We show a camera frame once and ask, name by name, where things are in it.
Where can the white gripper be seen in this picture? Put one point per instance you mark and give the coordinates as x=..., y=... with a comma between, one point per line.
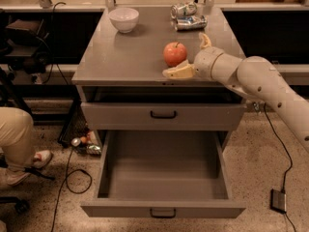
x=205, y=63

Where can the red apple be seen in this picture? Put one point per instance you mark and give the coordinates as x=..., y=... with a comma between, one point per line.
x=174, y=53

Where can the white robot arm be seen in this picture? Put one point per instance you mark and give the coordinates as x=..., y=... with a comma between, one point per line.
x=253, y=78

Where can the grey drawer cabinet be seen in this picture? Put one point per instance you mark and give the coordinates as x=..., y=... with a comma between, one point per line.
x=127, y=68

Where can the closed grey middle drawer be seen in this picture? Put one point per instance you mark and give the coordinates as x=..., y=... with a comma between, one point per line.
x=162, y=116

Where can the open grey bottom drawer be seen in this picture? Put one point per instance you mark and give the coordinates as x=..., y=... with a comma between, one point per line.
x=162, y=174

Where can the green crushed soda can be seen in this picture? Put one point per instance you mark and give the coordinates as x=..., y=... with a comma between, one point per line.
x=183, y=9

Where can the white ceramic bowl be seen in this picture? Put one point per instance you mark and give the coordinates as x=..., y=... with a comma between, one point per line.
x=124, y=19

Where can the pile of items on floor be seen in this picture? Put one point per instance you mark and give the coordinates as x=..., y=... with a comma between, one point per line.
x=86, y=144

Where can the black equipment on shelf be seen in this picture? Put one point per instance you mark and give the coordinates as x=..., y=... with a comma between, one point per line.
x=24, y=44

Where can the black power adapter box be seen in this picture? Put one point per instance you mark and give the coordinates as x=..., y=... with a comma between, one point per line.
x=278, y=201

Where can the white red sneaker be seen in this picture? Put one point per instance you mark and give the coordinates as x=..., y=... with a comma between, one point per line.
x=42, y=159

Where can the person leg beige trousers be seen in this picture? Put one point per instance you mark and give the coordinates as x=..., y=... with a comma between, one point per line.
x=15, y=140

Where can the black office chair base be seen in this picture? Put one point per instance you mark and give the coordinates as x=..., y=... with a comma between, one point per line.
x=20, y=205

